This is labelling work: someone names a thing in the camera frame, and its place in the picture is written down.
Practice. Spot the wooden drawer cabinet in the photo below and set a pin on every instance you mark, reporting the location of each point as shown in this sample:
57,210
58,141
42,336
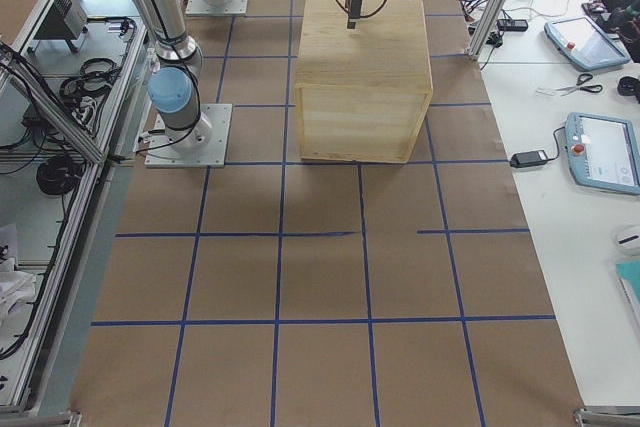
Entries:
362,94

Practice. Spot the blue teach pendant far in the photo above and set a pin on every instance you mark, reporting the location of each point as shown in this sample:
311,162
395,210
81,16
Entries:
585,44

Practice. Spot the blue teach pendant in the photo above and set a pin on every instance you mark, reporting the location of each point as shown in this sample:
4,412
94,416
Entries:
602,153
585,44

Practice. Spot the black scissors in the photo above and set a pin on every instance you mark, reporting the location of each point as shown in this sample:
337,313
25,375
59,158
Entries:
582,83

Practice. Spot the black power adapter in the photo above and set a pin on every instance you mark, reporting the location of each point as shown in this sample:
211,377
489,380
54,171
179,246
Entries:
528,159

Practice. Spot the blue teach pendant near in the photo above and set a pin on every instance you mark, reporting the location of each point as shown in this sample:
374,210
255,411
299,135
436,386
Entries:
602,153

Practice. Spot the aluminium frame post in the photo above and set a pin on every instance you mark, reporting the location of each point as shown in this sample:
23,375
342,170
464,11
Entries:
495,2

